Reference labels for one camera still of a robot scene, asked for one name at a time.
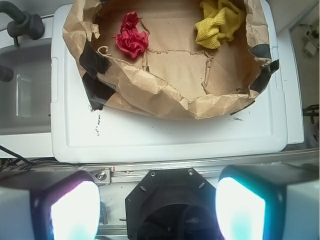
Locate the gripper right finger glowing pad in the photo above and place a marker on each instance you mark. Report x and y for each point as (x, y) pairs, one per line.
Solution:
(276, 201)

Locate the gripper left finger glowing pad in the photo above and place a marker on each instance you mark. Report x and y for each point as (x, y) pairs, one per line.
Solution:
(48, 205)

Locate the yellow cloth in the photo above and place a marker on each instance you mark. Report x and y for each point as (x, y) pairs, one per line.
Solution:
(221, 19)

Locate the red crumpled cloth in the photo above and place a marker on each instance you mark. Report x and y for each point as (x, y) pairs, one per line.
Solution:
(130, 41)

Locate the white plastic bin lid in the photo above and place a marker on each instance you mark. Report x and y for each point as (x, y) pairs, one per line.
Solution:
(82, 135)

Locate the white toy sink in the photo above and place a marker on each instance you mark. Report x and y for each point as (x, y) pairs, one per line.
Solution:
(25, 114)

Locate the brown paper bag tray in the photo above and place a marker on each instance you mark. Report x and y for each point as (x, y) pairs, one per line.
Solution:
(175, 78)

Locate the aluminium frame rail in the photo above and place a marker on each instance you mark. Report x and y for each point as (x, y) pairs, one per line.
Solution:
(107, 173)

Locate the black octagonal mount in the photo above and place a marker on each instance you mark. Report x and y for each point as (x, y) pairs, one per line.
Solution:
(172, 204)

